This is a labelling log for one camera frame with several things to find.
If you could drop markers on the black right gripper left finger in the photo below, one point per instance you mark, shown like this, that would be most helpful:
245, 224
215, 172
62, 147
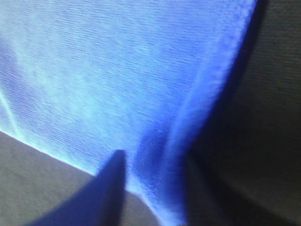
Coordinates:
98, 203

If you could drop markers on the blue microfiber towel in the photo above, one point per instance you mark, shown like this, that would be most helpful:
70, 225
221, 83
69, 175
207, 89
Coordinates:
80, 79

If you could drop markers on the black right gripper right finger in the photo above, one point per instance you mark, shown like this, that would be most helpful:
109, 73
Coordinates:
212, 202

